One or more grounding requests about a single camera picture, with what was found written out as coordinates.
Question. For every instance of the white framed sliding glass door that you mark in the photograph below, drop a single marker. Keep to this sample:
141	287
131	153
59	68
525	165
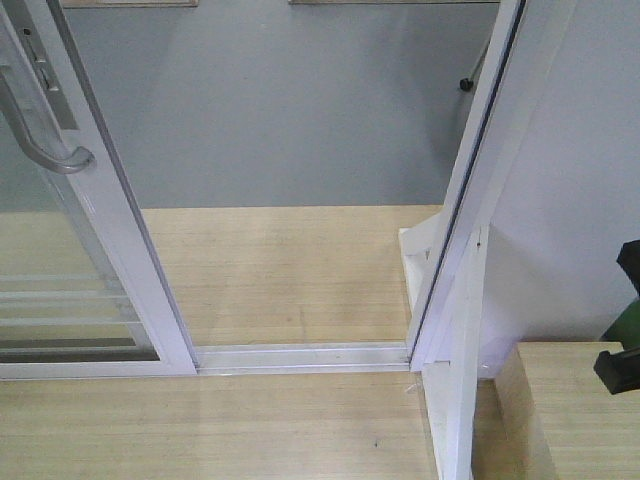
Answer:
83	294

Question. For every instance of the white door jamb frame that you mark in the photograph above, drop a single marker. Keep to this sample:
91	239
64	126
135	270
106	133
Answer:
450	240

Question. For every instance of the aluminium door floor track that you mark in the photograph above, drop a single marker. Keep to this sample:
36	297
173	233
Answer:
306	358

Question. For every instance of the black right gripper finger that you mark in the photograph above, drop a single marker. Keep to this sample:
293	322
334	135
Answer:
619	372
629	260

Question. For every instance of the light wooden base platform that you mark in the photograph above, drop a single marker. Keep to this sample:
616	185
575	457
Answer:
247	276

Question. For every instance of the green cushion bag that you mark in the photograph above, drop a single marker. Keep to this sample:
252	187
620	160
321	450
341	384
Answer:
625	329

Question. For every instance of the light wooden box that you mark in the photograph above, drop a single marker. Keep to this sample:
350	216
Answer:
561	421

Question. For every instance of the grey metal door handle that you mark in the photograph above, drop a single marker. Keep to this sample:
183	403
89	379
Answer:
39	144

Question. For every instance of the black tipped stand leg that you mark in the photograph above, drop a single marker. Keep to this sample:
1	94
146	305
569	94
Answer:
468	83

